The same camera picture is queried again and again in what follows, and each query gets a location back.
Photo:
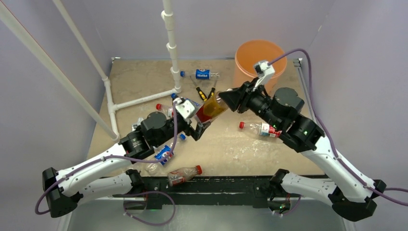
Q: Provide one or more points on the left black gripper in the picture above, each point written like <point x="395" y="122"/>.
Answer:
<point x="199" y="128"/>

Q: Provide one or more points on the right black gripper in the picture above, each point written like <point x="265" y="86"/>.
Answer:
<point x="235" y="97"/>

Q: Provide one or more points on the yellow tea bottle white cap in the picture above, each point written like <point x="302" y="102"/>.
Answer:
<point x="211" y="109"/>

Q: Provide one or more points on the large red label bottle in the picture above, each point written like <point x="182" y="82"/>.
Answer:
<point x="259" y="129"/>

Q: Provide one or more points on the brown bottle red cap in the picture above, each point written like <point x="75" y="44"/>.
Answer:
<point x="183" y="174"/>

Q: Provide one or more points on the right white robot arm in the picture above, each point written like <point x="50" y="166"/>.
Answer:
<point x="346" y="190"/>

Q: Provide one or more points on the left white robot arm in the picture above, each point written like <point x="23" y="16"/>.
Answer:
<point x="66" y="189"/>

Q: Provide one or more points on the orange plastic bin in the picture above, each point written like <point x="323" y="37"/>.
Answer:
<point x="250" y="53"/>

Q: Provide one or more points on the left yellow black screwdriver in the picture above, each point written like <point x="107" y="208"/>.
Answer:
<point x="201" y="94"/>

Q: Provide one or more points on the yellow black screwdriver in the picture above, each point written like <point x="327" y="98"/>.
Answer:
<point x="201" y="94"/>
<point x="213" y="89"/>

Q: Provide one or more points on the right yellow black screwdriver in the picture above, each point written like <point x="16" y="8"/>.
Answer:
<point x="213" y="89"/>

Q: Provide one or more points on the small red cap bottle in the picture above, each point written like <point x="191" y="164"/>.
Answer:
<point x="165" y="109"/>

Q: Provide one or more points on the middle Pepsi bottle blue label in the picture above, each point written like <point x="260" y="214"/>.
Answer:
<point x="174" y="96"/>

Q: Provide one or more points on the pepsi bottle blue label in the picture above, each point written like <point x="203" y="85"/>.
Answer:
<point x="201" y="74"/>
<point x="174" y="96"/>
<point x="163" y="151"/>

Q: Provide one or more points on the far Pepsi bottle blue label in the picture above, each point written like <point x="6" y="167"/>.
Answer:
<point x="201" y="74"/>

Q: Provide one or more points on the near Pepsi bottle blue label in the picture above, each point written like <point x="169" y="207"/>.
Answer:
<point x="163" y="151"/>

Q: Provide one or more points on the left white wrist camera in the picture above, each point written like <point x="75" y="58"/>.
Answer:
<point x="183" y="107"/>

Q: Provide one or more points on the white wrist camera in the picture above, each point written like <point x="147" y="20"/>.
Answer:
<point x="183" y="107"/>
<point x="265" y="72"/>

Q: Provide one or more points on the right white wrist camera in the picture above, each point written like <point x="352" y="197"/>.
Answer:
<point x="265" y="72"/>

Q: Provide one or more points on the aluminium frame rail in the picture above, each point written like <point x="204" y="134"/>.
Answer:
<point x="297" y="63"/>

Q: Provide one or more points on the red handled adjustable wrench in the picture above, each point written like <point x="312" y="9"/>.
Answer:
<point x="137" y="122"/>

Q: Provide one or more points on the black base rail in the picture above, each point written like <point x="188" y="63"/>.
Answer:
<point x="254" y="191"/>

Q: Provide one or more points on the white PVC pipe frame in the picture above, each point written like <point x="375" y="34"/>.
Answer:
<point x="18" y="29"/>

